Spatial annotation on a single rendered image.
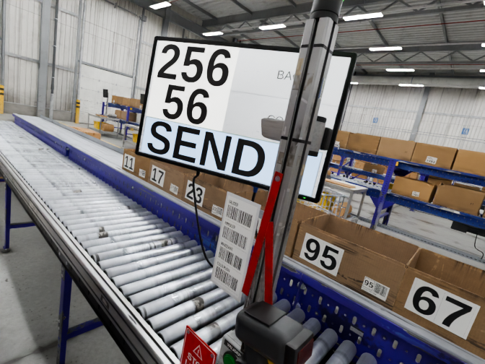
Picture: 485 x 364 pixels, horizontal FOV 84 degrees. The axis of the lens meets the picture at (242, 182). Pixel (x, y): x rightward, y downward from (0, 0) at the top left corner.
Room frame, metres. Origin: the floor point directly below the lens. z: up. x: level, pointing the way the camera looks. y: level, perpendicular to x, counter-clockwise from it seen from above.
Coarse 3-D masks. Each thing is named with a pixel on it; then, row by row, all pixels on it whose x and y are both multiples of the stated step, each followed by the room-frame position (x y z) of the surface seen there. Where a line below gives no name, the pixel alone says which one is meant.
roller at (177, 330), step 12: (228, 300) 0.89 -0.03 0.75; (240, 300) 0.92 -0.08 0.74; (204, 312) 0.80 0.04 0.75; (216, 312) 0.83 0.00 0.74; (228, 312) 0.87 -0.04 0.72; (180, 324) 0.73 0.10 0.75; (192, 324) 0.75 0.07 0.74; (204, 324) 0.78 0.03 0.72; (168, 336) 0.68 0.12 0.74; (180, 336) 0.71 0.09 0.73
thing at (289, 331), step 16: (256, 304) 0.41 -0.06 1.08; (240, 320) 0.39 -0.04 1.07; (256, 320) 0.38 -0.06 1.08; (272, 320) 0.37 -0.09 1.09; (288, 320) 0.38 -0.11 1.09; (240, 336) 0.38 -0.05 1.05; (256, 336) 0.36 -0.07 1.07; (272, 336) 0.35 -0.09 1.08; (288, 336) 0.35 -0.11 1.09; (304, 336) 0.36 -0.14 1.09; (256, 352) 0.37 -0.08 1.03; (272, 352) 0.34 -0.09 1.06; (288, 352) 0.33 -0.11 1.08; (304, 352) 0.34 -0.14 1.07
